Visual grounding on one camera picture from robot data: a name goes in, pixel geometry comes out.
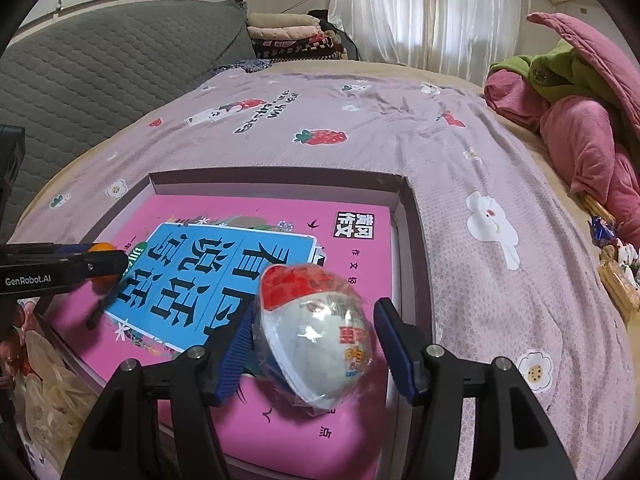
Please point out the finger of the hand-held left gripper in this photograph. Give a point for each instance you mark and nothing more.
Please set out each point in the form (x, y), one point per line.
(107, 262)
(107, 305)

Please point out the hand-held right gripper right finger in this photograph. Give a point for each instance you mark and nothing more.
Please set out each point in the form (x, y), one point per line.
(395, 345)

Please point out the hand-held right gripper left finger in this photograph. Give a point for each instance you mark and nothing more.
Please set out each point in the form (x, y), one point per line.
(233, 355)

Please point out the orange mandarin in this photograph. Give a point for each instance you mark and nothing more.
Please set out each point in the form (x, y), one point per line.
(103, 247)

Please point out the white blue toy egg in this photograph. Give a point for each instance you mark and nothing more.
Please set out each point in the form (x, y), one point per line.
(300, 330)

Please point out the grey cardboard box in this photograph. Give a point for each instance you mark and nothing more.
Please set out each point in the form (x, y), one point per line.
(416, 240)

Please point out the beige plastic bag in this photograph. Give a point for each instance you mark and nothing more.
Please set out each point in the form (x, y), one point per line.
(50, 400)

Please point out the pink book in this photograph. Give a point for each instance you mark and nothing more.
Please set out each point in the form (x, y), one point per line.
(225, 206)

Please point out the grey quilted cover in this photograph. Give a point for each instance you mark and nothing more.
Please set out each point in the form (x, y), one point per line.
(100, 70)

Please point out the small blue wrapped candy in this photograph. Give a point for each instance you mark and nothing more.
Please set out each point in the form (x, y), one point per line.
(602, 231)

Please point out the pink printed blanket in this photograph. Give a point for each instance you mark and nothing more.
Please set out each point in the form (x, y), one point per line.
(350, 110)

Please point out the yellow striped snack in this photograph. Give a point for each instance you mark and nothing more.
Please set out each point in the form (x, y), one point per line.
(597, 208)

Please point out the pink quilt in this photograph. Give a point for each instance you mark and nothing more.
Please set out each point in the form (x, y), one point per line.
(585, 140)

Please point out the dark patterned folded blanket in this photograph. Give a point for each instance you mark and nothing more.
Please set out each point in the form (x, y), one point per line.
(300, 50)

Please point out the pink folded blanket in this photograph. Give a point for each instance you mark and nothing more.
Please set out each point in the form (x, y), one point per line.
(282, 32)

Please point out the beige folded blanket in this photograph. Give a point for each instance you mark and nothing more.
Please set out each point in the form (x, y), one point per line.
(282, 19)

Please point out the green garment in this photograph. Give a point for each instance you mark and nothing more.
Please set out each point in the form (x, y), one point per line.
(555, 72)

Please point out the white sheer curtain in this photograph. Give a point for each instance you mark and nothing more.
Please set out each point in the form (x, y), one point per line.
(430, 10)

